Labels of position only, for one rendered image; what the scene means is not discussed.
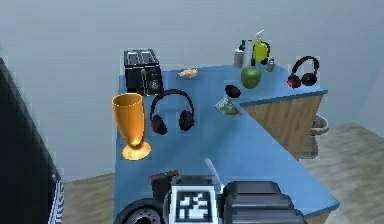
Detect orange goblet vase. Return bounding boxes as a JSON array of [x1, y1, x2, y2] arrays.
[[111, 92, 152, 162]]

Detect white thin stick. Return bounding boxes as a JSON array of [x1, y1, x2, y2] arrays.
[[204, 157, 226, 194]]

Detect black toaster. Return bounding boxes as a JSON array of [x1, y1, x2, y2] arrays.
[[123, 48, 164, 97]]

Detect green white packet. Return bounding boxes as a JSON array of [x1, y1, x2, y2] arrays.
[[214, 97, 240, 116]]

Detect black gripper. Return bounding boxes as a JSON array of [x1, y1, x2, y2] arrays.
[[114, 197, 167, 224]]

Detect white bottle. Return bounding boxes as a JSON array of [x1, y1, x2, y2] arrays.
[[242, 39, 255, 69]]

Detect tan crumpled bread piece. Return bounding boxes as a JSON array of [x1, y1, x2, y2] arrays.
[[177, 68, 199, 80]]

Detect dark red egg shape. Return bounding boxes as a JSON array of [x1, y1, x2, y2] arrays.
[[224, 84, 242, 99]]

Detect black refrigerator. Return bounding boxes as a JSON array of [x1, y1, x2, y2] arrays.
[[0, 56, 65, 224]]

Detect grey soap bottle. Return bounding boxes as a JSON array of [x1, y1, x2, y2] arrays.
[[232, 39, 247, 69]]

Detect green apple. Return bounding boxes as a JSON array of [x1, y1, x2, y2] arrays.
[[240, 65, 263, 90]]

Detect yellow spray bottle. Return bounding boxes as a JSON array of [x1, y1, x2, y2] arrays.
[[252, 29, 271, 66]]

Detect grey bin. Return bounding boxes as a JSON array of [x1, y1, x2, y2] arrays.
[[299, 114, 330, 160]]

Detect black red headphones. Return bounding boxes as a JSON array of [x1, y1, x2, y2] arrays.
[[287, 55, 321, 90], [149, 88, 196, 136]]

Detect blue top wooden counter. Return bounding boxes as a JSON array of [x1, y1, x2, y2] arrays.
[[113, 63, 341, 224]]

